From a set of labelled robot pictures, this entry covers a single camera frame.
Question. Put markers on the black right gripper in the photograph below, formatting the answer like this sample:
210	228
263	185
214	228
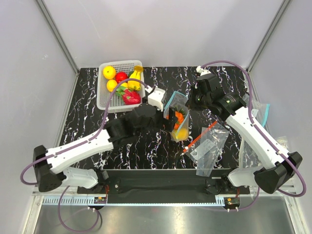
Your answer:
191	104

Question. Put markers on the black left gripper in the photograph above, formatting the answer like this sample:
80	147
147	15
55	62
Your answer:
164	123

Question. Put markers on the orange toy tangerine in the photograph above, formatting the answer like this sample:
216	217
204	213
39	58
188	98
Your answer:
180	117

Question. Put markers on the yellow toy mango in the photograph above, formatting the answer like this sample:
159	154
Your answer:
180	135

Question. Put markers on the teal zipper clear bag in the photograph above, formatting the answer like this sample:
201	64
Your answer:
177	103

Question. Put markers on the red toy apple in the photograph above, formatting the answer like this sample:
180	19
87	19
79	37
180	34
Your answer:
120	76

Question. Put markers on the white plastic fruit basket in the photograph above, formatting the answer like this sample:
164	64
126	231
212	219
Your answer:
116	103

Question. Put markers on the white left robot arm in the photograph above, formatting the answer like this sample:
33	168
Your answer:
53	167

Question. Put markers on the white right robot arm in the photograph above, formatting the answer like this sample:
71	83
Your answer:
278	165

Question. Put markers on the red zipper clear bag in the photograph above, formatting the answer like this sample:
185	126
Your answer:
207	148

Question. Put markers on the black marble pattern mat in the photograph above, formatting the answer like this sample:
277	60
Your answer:
154	149

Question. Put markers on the toy dragon fruit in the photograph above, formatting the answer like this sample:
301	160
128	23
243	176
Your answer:
129	97

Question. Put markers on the yellow toy banana bunch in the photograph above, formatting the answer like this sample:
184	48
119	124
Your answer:
136	74

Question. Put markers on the yellow toy lemon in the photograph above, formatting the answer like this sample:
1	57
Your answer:
111	85
125	84

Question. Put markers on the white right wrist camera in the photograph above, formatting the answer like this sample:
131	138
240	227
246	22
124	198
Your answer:
201	71

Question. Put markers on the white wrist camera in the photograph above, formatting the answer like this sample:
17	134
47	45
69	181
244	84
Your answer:
201	71
155	97

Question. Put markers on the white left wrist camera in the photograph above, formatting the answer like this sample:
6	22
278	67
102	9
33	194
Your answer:
155	97

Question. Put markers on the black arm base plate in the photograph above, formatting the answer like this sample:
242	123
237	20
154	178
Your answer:
162	186

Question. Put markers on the right aluminium frame post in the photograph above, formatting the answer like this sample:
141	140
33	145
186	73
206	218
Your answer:
271	29

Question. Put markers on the aluminium frame post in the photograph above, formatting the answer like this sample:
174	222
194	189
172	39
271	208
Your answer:
271	29
57	35

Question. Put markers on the white slotted cable duct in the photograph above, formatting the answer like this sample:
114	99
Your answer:
94	201

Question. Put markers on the aluminium front rail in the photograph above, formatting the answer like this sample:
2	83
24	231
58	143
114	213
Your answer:
289	187

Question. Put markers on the left aluminium frame post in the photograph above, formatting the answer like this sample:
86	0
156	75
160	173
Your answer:
57	35

